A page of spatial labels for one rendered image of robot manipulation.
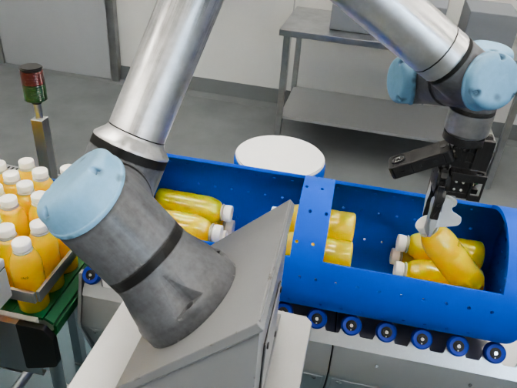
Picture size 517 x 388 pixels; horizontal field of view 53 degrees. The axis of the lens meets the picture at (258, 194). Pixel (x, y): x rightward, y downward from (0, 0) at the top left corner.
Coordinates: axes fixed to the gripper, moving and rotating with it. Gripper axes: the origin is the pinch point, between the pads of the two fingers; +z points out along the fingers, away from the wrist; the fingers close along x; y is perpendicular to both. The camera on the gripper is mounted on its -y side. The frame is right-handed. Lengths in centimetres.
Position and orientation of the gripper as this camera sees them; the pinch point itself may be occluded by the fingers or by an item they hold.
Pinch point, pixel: (425, 223)
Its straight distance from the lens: 106.8
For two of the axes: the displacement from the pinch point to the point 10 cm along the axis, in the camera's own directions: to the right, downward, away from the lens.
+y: 9.8, 1.6, -1.3
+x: 1.9, -5.2, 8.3
